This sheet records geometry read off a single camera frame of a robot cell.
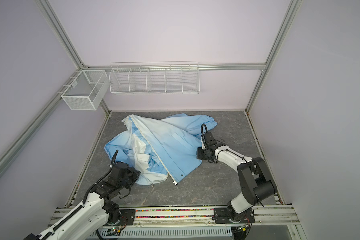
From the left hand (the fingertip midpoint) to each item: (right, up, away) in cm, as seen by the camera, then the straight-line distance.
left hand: (141, 173), depth 84 cm
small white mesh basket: (-39, +50, +14) cm, 65 cm away
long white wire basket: (+5, +58, +13) cm, 60 cm away
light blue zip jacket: (+8, +13, +4) cm, 16 cm away
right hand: (+34, +8, +8) cm, 36 cm away
